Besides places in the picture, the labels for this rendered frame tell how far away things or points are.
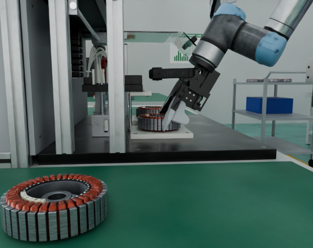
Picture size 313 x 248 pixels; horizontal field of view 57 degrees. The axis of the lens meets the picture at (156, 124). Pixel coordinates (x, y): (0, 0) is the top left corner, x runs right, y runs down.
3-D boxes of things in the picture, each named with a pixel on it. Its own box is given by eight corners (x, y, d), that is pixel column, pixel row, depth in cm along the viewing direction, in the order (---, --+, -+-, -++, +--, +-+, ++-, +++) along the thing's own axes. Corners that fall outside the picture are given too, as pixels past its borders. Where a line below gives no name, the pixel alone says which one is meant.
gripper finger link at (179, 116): (185, 136, 67) (196, 106, 71) (163, 124, 66) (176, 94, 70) (179, 140, 69) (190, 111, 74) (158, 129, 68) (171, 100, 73)
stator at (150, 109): (168, 115, 105) (168, 105, 104) (168, 119, 94) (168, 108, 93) (137, 115, 105) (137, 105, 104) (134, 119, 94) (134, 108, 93)
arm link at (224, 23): (249, 8, 68) (218, -4, 71) (225, 49, 68) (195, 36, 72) (251, 23, 75) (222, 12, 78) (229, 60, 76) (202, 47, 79)
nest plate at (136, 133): (182, 128, 84) (182, 124, 83) (193, 138, 69) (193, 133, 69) (130, 129, 82) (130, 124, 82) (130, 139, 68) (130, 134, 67)
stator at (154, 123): (178, 125, 81) (178, 112, 80) (182, 132, 70) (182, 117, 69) (138, 125, 81) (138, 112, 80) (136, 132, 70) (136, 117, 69)
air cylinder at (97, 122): (114, 131, 78) (114, 111, 77) (112, 136, 71) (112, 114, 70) (95, 132, 78) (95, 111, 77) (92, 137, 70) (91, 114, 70)
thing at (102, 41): (107, 45, 97) (107, 33, 96) (105, 43, 91) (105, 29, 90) (94, 45, 96) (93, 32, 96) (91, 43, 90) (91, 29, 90)
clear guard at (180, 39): (186, 57, 117) (186, 42, 116) (200, 50, 94) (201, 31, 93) (106, 56, 114) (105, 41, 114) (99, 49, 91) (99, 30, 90)
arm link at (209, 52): (203, 38, 69) (195, 42, 77) (193, 54, 70) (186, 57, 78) (228, 54, 71) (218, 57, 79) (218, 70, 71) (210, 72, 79)
